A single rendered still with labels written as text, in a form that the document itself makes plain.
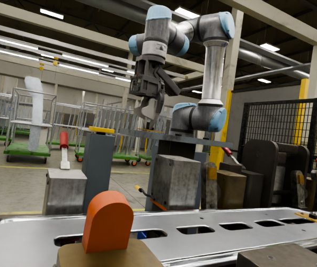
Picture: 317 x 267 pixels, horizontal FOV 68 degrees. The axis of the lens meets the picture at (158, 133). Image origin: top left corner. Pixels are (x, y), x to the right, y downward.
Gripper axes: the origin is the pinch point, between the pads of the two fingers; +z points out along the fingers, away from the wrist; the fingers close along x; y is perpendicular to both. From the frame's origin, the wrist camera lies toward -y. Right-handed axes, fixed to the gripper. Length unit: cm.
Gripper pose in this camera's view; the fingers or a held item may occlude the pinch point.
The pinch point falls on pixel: (150, 125)
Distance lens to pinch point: 73.9
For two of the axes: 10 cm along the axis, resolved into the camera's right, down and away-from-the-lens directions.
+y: -8.1, -1.0, -5.8
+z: -1.3, 9.9, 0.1
